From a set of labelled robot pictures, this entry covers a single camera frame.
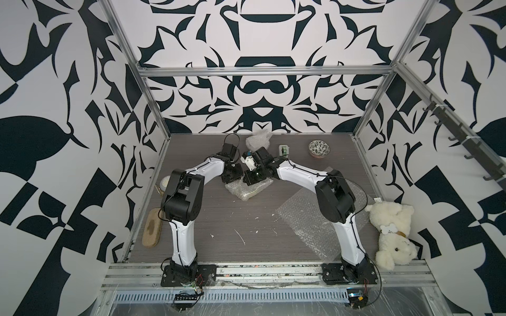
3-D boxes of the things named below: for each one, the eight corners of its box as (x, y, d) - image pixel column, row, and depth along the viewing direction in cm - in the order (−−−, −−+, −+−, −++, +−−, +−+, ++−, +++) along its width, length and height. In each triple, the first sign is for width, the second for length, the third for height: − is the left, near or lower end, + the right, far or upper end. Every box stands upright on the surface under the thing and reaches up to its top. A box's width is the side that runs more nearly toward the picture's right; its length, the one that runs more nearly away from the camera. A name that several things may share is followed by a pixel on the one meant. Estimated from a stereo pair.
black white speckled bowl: (310, 157, 111) (312, 152, 108) (307, 144, 117) (309, 139, 114) (329, 157, 111) (331, 153, 108) (325, 144, 117) (327, 139, 114)
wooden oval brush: (141, 247, 82) (137, 245, 79) (153, 211, 92) (150, 207, 90) (157, 247, 82) (153, 245, 79) (167, 211, 92) (165, 207, 90)
